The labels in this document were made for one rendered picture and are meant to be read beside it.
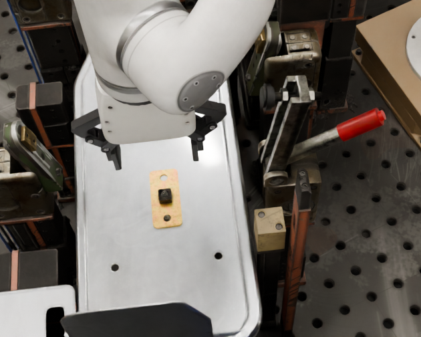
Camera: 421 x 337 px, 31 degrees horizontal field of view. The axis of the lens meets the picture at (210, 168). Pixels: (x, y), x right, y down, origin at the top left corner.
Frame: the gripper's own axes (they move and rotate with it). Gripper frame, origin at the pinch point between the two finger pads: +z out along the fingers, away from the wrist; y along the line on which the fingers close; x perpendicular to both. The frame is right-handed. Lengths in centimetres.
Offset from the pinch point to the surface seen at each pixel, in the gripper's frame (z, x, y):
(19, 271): 14.0, 7.0, 19.6
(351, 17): 15.4, -29.4, -30.6
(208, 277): 12.0, 11.7, -4.4
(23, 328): 12.0, 15.4, 18.4
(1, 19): 42, -61, 32
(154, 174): 11.7, -3.5, 1.3
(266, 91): -9.7, 0.1, -12.8
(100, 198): 12.0, -1.1, 8.5
